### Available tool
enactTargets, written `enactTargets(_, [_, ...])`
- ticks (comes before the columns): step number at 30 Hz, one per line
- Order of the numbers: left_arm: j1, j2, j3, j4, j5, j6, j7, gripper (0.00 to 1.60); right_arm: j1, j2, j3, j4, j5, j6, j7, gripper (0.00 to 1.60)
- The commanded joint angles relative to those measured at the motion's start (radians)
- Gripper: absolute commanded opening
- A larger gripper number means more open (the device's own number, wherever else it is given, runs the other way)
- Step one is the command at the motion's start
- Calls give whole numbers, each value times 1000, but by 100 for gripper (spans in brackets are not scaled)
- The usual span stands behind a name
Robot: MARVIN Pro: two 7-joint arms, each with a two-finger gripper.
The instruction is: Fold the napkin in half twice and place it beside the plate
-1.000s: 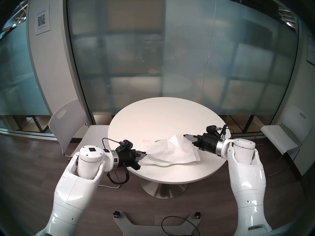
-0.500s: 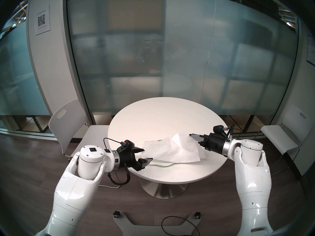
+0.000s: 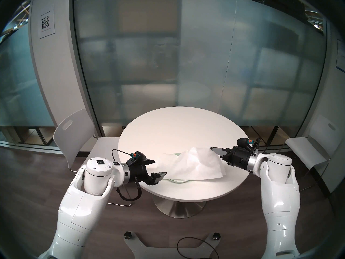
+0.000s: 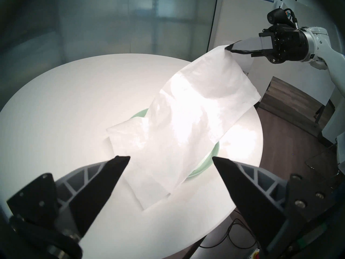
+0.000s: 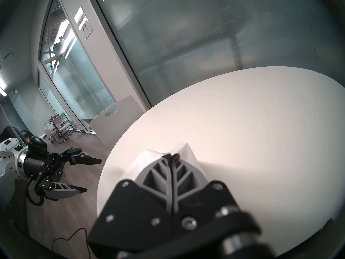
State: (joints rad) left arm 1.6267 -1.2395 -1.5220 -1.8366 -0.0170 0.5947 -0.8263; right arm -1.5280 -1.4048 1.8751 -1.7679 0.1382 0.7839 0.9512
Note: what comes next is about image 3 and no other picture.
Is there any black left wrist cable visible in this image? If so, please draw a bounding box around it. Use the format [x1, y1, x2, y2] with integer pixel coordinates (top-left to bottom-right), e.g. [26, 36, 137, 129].
[111, 149, 142, 201]

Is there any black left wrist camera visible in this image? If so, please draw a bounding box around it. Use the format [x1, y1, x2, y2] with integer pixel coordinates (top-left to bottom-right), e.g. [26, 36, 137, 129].
[129, 151, 147, 164]

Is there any metal table pedestal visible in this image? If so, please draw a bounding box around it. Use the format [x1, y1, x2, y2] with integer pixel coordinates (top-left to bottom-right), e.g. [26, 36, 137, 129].
[152, 194, 206, 218]

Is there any perforated metal rack post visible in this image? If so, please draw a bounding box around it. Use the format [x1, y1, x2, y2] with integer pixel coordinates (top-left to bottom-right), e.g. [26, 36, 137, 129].
[265, 126, 279, 147]
[35, 127, 53, 148]

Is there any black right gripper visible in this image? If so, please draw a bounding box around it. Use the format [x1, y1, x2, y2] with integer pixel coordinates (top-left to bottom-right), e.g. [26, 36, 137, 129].
[210, 146, 250, 169]

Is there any black floor cable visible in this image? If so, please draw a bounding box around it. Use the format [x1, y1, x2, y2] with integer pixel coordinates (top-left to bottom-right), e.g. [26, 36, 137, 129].
[177, 237, 219, 259]

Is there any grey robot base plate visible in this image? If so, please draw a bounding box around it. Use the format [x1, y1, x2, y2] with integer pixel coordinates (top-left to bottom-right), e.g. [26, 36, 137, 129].
[124, 233, 220, 259]

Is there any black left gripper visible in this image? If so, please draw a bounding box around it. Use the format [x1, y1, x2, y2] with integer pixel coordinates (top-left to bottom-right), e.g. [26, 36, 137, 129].
[127, 160, 167, 185]

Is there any white paper napkin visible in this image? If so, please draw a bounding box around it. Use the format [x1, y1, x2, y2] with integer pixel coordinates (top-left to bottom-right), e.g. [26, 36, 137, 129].
[156, 146, 225, 180]

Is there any white chair with handle slot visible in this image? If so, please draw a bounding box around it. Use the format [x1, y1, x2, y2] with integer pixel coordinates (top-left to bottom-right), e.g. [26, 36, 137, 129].
[53, 109, 132, 207]
[271, 115, 340, 194]

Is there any QR code paper sign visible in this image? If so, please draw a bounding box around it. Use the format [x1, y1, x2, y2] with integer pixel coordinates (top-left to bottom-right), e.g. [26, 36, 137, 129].
[39, 5, 56, 39]

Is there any pale green plate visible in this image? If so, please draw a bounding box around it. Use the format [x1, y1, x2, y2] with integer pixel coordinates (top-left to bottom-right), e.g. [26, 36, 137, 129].
[167, 152, 190, 184]

